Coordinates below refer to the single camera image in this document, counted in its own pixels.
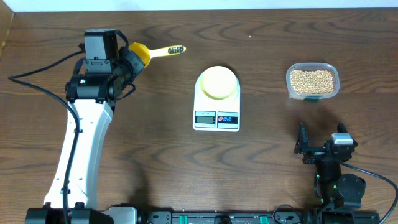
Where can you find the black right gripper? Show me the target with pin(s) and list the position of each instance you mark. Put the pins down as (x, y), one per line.
(302, 147)

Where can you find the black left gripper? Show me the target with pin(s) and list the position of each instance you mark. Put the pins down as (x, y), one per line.
(133, 58)

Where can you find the yellow measuring scoop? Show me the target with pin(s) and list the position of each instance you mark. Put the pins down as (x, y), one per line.
(146, 54)

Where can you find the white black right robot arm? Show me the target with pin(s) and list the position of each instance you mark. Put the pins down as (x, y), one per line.
(340, 193)

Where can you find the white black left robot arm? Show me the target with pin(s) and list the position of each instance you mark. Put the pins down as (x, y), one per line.
(97, 83)

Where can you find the white digital kitchen scale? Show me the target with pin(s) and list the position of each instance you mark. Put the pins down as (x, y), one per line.
(216, 115)

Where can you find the yellow plastic bowl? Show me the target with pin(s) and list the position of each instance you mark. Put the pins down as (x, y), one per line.
(218, 82)

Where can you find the green tape strip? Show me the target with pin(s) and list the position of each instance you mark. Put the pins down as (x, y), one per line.
(313, 100)

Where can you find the soybeans pile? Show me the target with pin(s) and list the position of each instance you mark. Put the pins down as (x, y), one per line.
(312, 82)

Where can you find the clear plastic container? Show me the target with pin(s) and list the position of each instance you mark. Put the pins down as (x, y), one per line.
(312, 67)

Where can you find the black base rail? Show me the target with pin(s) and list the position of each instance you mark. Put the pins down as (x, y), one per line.
(283, 217)

